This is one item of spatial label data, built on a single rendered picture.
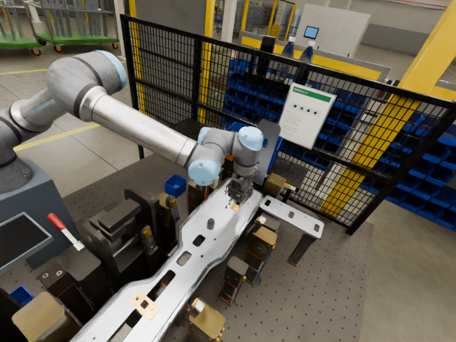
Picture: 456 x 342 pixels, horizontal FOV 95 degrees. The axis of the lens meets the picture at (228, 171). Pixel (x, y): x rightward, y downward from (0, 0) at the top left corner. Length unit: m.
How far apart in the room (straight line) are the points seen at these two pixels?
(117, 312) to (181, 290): 0.18
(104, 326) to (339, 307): 0.97
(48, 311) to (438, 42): 1.48
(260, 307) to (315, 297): 0.28
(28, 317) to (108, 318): 0.17
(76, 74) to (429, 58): 1.18
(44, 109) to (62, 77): 0.29
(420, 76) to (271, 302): 1.14
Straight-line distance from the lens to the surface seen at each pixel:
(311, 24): 7.12
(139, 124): 0.55
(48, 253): 1.27
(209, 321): 0.70
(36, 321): 0.74
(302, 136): 1.25
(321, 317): 1.21
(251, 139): 0.61
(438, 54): 1.20
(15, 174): 1.03
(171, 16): 2.98
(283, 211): 1.03
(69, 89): 0.61
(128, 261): 0.87
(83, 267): 0.77
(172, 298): 0.76
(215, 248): 0.83
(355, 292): 1.36
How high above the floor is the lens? 1.72
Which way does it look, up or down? 38 degrees down
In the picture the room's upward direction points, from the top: 11 degrees clockwise
